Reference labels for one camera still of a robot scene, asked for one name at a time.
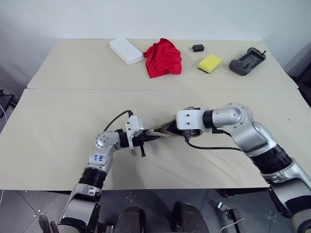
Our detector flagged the grey handheld controller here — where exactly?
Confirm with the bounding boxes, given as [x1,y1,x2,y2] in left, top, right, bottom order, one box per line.
[228,47,267,76]

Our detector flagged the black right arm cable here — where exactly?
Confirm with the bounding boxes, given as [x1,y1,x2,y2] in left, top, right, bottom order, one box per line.
[184,130,244,153]

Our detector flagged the white plastic box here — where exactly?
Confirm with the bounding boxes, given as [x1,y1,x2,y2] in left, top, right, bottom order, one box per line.
[109,37,143,66]

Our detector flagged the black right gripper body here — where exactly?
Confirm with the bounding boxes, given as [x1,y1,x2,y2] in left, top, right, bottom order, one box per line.
[180,129,203,140]

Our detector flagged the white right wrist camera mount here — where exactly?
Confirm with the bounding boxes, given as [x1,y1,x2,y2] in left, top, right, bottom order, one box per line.
[175,109,205,131]

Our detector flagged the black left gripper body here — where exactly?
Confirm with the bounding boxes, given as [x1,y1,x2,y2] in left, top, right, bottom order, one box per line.
[132,130,153,148]

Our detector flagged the beige table cover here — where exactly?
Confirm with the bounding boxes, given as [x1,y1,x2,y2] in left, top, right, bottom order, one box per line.
[0,88,311,191]
[26,38,300,91]

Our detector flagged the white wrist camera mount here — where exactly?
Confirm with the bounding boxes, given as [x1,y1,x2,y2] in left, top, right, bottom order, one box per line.
[175,109,205,131]
[125,116,145,150]

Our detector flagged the black stand with white tag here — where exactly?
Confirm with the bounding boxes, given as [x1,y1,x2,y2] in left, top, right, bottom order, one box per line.
[217,201,242,233]

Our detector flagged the white floor cable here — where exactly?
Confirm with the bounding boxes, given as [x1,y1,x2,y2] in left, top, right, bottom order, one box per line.
[218,217,246,233]

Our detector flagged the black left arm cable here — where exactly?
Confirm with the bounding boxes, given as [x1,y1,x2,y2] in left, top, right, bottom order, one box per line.
[104,110,134,132]

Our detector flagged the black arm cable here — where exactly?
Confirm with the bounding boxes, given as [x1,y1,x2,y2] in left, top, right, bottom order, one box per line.
[184,130,244,153]
[104,110,134,132]

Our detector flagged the yellow sponge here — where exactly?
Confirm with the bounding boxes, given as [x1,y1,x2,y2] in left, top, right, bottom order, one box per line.
[197,54,223,74]

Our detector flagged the black equipment beside table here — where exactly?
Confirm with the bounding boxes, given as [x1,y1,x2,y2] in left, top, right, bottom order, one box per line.
[0,89,17,110]

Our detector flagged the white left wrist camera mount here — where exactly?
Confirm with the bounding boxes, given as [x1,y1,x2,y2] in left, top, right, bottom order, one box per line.
[125,116,145,150]

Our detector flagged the red cloth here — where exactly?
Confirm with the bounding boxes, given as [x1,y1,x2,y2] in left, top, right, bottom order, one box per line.
[142,38,183,79]

